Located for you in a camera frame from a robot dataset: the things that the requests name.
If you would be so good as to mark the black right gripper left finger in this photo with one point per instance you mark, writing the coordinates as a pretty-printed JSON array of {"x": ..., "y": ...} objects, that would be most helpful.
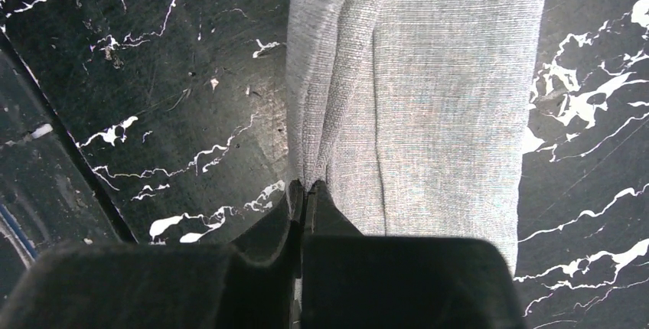
[{"x": 247, "y": 283}]

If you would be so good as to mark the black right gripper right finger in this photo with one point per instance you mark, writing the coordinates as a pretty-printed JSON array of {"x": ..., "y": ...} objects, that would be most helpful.
[{"x": 350, "y": 280}]

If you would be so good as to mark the grey cloth napkin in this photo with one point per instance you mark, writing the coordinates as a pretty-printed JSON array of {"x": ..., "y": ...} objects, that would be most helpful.
[{"x": 413, "y": 112}]

